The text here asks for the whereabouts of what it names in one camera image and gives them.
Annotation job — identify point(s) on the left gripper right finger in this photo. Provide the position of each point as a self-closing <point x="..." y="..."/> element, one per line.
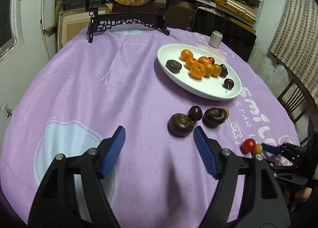
<point x="262" y="203"/>

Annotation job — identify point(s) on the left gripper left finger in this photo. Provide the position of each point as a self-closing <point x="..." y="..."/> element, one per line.
<point x="55" y="203"/>

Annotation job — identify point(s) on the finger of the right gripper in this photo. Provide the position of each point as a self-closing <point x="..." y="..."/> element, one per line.
<point x="272" y="149"/>

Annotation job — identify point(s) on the small yellow longan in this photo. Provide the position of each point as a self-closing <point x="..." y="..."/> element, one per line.
<point x="258" y="149"/>

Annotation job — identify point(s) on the red cherry tomato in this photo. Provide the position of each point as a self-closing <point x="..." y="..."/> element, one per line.
<point x="212" y="60"/>
<point x="248" y="145"/>

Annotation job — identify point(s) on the yellow kumquat top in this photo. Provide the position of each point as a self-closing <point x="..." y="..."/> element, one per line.
<point x="227" y="113"/>

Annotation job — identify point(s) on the dark water chestnut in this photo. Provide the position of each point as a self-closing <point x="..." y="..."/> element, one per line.
<point x="173" y="66"/>
<point x="214" y="117"/>
<point x="180" y="125"/>
<point x="224" y="71"/>

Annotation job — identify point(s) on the dark cherry with stem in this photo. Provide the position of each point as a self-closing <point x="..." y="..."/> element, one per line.
<point x="228" y="84"/>

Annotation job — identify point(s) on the dark plum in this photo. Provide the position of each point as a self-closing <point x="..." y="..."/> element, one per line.
<point x="195" y="113"/>

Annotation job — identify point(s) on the orange fruit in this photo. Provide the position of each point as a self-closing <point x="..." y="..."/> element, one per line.
<point x="216" y="70"/>

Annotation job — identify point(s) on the orange mandarin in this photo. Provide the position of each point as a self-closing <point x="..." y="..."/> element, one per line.
<point x="204" y="60"/>
<point x="185" y="54"/>
<point x="189" y="62"/>

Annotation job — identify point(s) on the yellow orange small citrus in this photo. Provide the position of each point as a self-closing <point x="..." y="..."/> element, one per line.
<point x="209" y="69"/>

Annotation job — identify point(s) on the person's right hand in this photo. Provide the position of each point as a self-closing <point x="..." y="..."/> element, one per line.
<point x="296" y="201"/>

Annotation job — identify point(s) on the wooden chair right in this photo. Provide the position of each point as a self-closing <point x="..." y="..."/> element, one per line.
<point x="300" y="96"/>

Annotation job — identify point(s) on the white oval plate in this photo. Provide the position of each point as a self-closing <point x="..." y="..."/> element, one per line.
<point x="207" y="87"/>

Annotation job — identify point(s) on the patterned hanging cloth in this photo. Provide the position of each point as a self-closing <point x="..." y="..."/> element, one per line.
<point x="295" y="42"/>

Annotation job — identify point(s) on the pink beverage can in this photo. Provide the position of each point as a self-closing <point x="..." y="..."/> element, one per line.
<point x="215" y="39"/>

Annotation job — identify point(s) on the purple printed tablecloth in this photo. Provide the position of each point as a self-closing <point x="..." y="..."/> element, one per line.
<point x="88" y="90"/>

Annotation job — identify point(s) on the framed picture leaning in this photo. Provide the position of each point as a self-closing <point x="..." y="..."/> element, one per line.
<point x="70" y="23"/>

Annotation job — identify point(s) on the window with white frame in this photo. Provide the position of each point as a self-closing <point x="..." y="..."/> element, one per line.
<point x="11" y="30"/>

